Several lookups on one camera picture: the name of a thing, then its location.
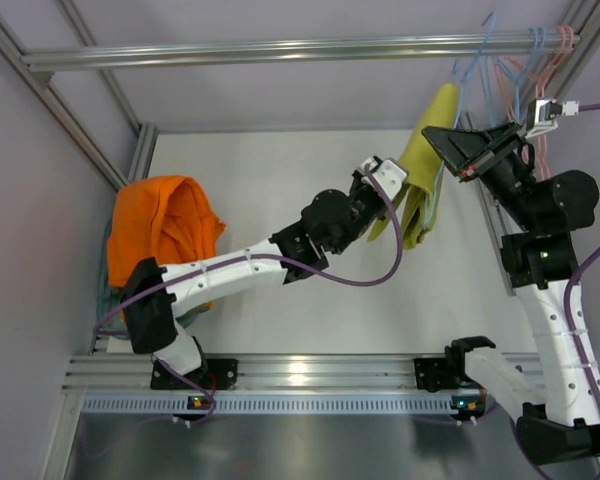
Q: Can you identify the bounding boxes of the yellow-green trousers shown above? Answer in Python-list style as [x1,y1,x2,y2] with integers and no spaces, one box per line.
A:
[393,83,459,250]

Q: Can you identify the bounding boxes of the light blue wire hanger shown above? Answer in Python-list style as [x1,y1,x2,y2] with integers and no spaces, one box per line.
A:
[424,11,498,229]

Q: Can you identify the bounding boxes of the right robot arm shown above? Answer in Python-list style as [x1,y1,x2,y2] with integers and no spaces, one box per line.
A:
[422,122,600,466]

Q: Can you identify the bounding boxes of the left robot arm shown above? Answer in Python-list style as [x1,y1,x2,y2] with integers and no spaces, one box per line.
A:
[122,158,408,378]

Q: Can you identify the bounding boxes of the pink spare hangers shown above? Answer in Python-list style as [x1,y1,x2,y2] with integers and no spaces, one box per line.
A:
[492,24,577,179]

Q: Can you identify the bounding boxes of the orange garment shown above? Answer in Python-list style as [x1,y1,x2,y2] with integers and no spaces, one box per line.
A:
[107,175,226,293]

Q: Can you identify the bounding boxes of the teal laundry basket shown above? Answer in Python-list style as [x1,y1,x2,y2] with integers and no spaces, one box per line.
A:
[96,224,211,342]

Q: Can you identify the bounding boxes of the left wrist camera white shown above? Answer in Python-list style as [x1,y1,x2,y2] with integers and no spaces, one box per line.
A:
[356,156,408,200]

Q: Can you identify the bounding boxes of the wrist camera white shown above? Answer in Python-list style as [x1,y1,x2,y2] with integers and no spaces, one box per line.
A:
[356,156,408,200]
[525,98,580,139]

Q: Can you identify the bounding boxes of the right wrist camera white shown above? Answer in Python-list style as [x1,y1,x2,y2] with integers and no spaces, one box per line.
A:
[525,98,580,139]

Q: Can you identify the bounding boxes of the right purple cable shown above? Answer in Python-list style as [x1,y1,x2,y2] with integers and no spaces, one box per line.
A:
[509,102,600,479]

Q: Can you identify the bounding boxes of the purple cable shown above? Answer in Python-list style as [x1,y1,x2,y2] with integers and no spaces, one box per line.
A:
[93,167,406,419]
[509,102,600,479]

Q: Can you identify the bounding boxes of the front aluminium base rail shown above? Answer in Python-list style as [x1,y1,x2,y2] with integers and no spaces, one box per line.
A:
[62,352,417,393]

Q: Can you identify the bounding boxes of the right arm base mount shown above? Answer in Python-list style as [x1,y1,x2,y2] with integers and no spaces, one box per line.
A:
[414,357,462,393]

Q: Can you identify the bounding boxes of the slotted grey cable duct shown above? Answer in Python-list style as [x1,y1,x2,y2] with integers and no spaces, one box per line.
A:
[81,391,494,418]

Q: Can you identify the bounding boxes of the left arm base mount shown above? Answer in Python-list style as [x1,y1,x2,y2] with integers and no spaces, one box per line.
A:
[150,358,239,392]

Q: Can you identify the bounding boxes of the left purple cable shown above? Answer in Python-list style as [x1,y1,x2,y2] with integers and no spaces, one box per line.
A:
[93,167,406,419]

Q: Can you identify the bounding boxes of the top aluminium hanging rail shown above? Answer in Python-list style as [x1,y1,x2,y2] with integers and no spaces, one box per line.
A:
[21,26,580,72]

